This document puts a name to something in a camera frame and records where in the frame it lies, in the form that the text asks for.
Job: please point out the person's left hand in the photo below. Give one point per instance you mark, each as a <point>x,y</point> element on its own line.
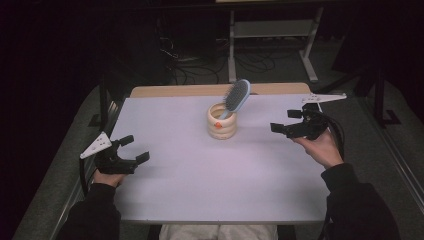
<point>108,178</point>

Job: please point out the person's legs light trousers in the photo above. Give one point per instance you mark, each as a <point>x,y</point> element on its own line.
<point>216,232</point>

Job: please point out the light blue hairbrush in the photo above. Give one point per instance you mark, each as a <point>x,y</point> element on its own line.
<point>237,95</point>

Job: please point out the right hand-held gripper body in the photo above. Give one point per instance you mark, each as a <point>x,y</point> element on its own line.
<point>310,125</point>

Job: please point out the black metal stand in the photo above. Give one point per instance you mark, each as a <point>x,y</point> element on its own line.
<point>104,106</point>
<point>380,100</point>

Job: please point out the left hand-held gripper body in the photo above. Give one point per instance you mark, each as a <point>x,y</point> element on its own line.
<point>113,163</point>

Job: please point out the white table mat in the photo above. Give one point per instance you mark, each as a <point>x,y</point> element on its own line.
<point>183,180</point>

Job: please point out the white metal stand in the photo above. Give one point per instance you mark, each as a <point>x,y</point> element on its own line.
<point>271,29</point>

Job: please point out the cream ribbed cup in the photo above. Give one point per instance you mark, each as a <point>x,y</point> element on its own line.
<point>221,128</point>

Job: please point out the person's right hand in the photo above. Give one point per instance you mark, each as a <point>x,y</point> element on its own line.
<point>321,150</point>

